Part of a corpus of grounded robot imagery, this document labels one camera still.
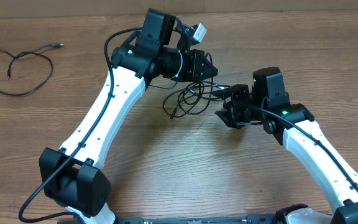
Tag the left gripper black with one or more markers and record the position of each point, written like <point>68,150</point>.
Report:
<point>197,57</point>

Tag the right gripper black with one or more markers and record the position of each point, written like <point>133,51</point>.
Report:
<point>234,93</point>

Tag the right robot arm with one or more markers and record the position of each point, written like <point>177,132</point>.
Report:
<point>268,103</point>

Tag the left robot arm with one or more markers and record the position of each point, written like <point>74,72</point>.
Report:
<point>162,46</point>

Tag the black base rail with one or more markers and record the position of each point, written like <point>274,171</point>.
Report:
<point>194,220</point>

